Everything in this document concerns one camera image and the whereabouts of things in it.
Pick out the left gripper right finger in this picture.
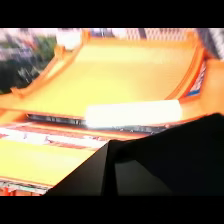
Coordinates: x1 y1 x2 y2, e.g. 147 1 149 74
114 159 173 197

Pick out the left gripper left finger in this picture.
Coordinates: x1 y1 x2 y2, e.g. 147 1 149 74
44 142 110 197

